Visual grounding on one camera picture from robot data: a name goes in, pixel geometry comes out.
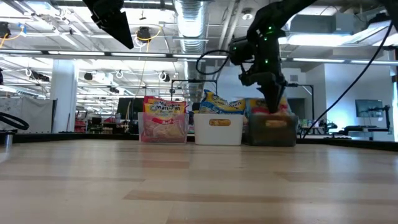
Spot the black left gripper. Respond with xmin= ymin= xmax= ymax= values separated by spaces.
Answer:
xmin=82 ymin=0 xmax=135 ymax=50

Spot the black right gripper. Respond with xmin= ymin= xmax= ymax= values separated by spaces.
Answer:
xmin=238 ymin=26 xmax=289 ymax=114

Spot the red Maruchan ramen pack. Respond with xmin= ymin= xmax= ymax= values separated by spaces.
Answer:
xmin=141 ymin=104 xmax=188 ymax=143
xmin=143 ymin=95 xmax=187 ymax=109

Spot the black ceiling dome lamp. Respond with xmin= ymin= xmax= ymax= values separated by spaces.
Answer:
xmin=136 ymin=26 xmax=152 ymax=44

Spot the dark grey plastic bin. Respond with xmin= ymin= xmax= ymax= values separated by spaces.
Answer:
xmin=245 ymin=114 xmax=299 ymax=147

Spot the white plastic bin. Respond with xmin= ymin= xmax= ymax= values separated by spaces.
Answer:
xmin=193 ymin=113 xmax=244 ymax=146

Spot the white structural column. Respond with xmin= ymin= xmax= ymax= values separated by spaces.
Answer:
xmin=50 ymin=58 xmax=78 ymax=134

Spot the black background work table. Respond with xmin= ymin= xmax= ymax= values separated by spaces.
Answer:
xmin=331 ymin=124 xmax=391 ymax=138

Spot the grey room partition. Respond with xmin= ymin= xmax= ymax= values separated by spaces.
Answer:
xmin=0 ymin=96 xmax=57 ymax=133

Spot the black background rig frame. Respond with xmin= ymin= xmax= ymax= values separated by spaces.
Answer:
xmin=285 ymin=83 xmax=315 ymax=121

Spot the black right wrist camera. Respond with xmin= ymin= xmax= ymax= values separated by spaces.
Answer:
xmin=229 ymin=36 xmax=255 ymax=66

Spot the silver round ventilation duct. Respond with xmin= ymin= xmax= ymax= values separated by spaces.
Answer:
xmin=174 ymin=0 xmax=212 ymax=102

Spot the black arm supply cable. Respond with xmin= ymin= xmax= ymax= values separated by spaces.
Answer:
xmin=300 ymin=21 xmax=394 ymax=140

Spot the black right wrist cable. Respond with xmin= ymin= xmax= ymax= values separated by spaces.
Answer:
xmin=195 ymin=49 xmax=231 ymax=76

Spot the grey rectangular ceiling duct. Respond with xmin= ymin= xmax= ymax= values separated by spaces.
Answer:
xmin=289 ymin=12 xmax=355 ymax=35

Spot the dark wall monitor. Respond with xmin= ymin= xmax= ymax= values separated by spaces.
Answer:
xmin=355 ymin=99 xmax=384 ymax=118

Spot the black camera stand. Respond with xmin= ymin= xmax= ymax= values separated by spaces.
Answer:
xmin=368 ymin=105 xmax=392 ymax=129

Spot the black curved cable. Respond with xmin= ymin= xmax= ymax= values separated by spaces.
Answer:
xmin=0 ymin=111 xmax=30 ymax=131

